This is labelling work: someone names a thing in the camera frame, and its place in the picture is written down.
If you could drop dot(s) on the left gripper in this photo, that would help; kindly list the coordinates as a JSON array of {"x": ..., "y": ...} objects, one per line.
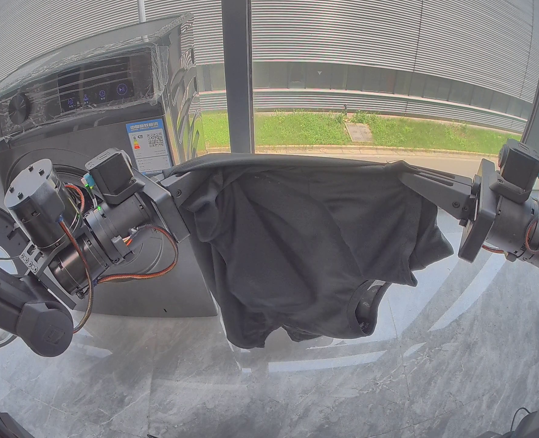
[{"x": 128, "y": 217}]

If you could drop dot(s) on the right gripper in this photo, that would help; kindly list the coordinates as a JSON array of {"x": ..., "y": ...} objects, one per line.
[{"x": 481, "y": 217}]

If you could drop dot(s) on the black shirt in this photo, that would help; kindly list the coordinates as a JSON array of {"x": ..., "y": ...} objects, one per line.
[{"x": 296, "y": 244}]

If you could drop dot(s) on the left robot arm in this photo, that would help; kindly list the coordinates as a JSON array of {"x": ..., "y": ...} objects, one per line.
[{"x": 32, "y": 208}]

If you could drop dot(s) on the grey washing machine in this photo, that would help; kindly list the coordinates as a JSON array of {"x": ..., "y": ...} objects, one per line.
[{"x": 114, "y": 107}]

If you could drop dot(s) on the window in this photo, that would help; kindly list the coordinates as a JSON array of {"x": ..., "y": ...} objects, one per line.
[{"x": 237, "y": 62}]

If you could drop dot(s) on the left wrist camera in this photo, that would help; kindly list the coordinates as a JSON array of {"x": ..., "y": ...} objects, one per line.
[{"x": 112, "y": 174}]

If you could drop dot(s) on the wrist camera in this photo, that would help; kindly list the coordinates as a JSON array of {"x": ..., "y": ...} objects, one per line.
[
  {"x": 520, "y": 167},
  {"x": 112, "y": 174}
]

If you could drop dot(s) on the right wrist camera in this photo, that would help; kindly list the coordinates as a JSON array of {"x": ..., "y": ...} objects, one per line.
[{"x": 520, "y": 167}]

